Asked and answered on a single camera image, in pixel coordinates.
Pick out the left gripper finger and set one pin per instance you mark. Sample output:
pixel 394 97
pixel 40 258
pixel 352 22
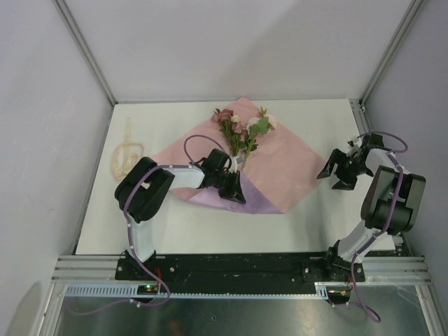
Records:
pixel 236 198
pixel 237 185

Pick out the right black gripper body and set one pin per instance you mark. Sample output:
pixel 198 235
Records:
pixel 350 167

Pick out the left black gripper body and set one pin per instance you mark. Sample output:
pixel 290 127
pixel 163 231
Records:
pixel 225 183

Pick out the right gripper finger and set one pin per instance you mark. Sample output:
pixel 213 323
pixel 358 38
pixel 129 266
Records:
pixel 345 182
pixel 337 157

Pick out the pink wrapping paper sheet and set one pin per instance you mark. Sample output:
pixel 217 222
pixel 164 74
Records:
pixel 277 176

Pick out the light pink rose stem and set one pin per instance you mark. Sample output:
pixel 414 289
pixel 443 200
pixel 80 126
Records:
pixel 256 127

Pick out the cream ribbon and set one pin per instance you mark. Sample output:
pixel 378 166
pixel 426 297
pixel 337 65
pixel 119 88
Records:
pixel 126 155

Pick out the dark pink rose stem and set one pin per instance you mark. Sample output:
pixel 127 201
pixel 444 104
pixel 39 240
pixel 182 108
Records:
pixel 231 128

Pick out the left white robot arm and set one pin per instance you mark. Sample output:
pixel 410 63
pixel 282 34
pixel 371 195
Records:
pixel 141 193

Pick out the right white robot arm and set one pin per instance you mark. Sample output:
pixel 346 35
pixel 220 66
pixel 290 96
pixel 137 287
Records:
pixel 390 206

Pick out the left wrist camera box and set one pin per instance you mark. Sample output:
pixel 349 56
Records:
pixel 234 163

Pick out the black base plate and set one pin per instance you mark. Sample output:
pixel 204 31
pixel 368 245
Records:
pixel 241 274

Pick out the aluminium frame rail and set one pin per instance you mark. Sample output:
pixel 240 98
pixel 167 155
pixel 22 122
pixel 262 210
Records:
pixel 85 268

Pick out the white cable duct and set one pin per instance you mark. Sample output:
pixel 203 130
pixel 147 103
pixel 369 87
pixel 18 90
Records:
pixel 97 290

